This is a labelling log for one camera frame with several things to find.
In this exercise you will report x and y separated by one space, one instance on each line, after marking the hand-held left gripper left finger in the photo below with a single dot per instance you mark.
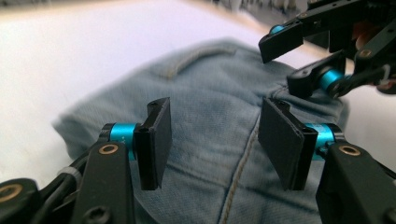
155 146

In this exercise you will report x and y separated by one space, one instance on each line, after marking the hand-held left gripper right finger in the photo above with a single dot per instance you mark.
283 143

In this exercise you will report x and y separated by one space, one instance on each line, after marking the light blue denim skirt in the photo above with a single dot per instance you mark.
211 93

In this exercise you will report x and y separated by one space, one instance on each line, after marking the white foam mat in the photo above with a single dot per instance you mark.
62 62

